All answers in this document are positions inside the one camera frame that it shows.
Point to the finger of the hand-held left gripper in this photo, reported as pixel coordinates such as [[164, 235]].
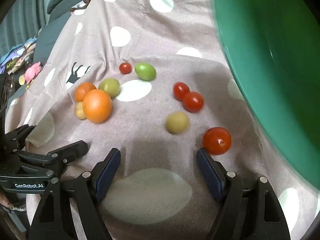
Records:
[[20, 133], [67, 152]]

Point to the pink polka dot blanket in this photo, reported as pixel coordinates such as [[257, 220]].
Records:
[[150, 125]]

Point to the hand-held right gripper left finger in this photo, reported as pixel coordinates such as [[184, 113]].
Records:
[[107, 173]]

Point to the large red tomato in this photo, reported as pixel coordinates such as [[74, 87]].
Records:
[[216, 140]]

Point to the small yellow cup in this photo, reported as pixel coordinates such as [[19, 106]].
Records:
[[22, 80]]

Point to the green plastic bowl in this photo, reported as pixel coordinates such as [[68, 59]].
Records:
[[262, 55]]

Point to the large orange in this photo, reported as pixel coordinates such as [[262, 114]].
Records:
[[97, 106]]

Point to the yellowish brown round fruit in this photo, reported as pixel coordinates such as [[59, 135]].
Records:
[[177, 122]]

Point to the pink toy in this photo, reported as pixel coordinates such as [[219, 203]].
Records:
[[33, 71]]

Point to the small yellowish round fruit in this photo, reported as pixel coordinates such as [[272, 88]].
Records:
[[79, 111]]

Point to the small red cherry tomato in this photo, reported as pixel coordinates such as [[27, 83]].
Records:
[[125, 68]]

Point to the small orange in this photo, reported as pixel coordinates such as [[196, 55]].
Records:
[[83, 90]]

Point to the grey ribbed curtain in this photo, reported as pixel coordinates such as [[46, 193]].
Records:
[[20, 17]]

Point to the olive green round fruit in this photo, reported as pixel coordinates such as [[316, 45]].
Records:
[[110, 87]]

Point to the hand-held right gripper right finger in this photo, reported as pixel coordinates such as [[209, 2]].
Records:
[[209, 175]]

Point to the bright green round fruit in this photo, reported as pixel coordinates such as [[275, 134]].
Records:
[[145, 71]]

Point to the colourful printed cloth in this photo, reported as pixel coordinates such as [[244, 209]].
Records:
[[15, 55]]

